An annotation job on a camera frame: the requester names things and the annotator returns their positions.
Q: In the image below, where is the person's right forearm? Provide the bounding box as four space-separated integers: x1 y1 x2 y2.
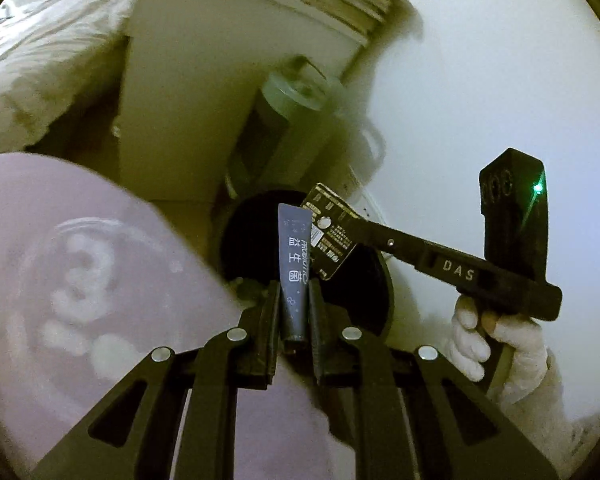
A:
500 355 600 472

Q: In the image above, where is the black printed card packet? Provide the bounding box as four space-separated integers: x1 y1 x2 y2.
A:
300 182 367 279

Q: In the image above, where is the person's right hand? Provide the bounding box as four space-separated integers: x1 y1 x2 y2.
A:
451 294 549 407

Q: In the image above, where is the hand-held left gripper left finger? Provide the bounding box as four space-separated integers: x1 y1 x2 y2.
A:
30 280 283 480

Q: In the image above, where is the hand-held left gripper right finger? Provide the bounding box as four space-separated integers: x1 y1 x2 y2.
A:
307 282 561 480

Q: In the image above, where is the pink round table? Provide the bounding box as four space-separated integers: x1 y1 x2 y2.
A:
0 152 342 480

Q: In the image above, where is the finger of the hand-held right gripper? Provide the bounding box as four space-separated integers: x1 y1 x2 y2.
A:
349 216 431 267

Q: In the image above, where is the white bedside cabinet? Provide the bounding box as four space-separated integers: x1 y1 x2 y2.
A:
116 0 377 207

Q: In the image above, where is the black round trash bin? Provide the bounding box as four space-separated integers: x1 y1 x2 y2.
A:
214 189 397 362

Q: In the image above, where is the beige bed blanket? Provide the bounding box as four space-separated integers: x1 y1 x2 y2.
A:
0 0 147 147

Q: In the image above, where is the grey sachet stick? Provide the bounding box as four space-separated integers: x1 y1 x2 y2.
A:
277 204 314 344

